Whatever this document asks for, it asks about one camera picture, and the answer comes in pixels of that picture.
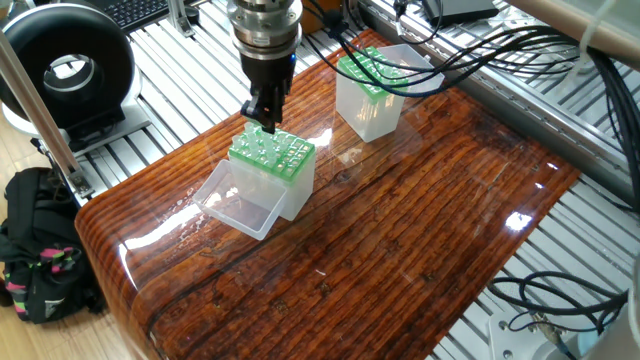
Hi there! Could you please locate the black looped cable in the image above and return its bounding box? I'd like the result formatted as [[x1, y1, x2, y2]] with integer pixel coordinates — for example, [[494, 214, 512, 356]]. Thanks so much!
[[495, 268, 629, 337]]

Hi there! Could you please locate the black power adapter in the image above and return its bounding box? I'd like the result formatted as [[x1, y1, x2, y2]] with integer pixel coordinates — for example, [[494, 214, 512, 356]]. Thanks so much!
[[425, 0, 501, 26]]

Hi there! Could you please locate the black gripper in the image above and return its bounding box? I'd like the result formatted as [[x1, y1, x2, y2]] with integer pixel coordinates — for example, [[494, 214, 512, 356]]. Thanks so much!
[[238, 46, 299, 136]]

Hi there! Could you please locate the black round fan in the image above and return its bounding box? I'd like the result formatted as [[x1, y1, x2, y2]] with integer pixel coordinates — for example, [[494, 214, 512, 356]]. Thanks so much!
[[0, 5, 137, 153]]

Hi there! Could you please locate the translucent tip box green rack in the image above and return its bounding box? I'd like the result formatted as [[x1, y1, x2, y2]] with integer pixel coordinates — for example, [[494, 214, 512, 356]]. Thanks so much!
[[334, 48, 411, 143], [228, 122, 317, 221]]

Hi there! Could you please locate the glossy wooden board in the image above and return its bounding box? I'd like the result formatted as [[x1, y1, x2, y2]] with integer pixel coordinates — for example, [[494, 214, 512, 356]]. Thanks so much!
[[75, 30, 583, 360]]

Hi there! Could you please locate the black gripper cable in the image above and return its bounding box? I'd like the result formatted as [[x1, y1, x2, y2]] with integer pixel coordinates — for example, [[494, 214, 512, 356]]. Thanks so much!
[[300, 0, 601, 101]]

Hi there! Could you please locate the slim aluminium post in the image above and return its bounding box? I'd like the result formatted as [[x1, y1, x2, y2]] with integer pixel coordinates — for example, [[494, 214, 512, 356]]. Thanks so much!
[[0, 40, 93, 199]]

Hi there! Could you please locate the clear hinged box lid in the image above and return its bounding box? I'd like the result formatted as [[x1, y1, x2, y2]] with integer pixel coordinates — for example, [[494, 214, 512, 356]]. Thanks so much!
[[192, 160, 286, 241], [385, 44, 443, 96]]

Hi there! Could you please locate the thick black cable bundle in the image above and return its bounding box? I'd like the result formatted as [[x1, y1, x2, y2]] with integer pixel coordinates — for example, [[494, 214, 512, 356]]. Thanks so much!
[[575, 45, 640, 211]]

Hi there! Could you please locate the black keyboard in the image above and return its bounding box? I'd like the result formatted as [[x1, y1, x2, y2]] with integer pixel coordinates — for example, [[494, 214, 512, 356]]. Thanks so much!
[[100, 0, 173, 31]]

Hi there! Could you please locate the black backpack pink trim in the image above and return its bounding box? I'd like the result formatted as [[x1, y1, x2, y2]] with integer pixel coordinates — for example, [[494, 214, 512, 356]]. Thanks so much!
[[0, 165, 109, 324]]

